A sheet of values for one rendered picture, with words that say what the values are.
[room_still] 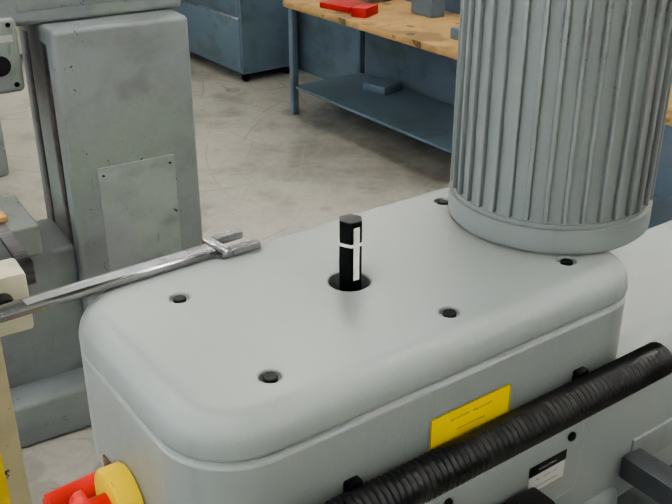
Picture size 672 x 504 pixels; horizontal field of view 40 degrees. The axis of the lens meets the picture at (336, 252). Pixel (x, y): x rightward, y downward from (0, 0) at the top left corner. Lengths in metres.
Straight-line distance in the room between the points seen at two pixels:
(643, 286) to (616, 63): 0.38
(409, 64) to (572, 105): 6.56
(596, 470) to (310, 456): 0.43
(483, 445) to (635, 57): 0.35
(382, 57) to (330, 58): 0.74
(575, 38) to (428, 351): 0.29
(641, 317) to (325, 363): 0.47
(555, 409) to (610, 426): 0.20
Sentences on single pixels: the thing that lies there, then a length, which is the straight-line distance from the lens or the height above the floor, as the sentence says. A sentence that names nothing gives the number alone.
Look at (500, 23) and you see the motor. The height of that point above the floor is 2.10.
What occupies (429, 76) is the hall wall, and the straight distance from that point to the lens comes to 7.21.
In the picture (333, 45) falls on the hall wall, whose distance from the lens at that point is 8.17.
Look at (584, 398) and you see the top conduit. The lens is 0.84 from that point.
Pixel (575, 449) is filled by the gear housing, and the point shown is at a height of 1.69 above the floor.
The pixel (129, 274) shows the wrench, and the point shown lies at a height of 1.90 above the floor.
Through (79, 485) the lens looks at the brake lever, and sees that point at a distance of 0.90.
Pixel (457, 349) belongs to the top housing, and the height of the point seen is 1.88.
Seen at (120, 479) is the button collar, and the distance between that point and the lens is 0.77.
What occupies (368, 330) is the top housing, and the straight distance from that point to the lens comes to 0.74.
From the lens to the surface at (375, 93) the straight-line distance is 7.14.
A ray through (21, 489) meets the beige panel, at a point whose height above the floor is 0.41.
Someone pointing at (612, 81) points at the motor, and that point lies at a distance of 0.83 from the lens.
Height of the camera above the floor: 2.27
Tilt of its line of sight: 26 degrees down
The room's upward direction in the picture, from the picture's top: straight up
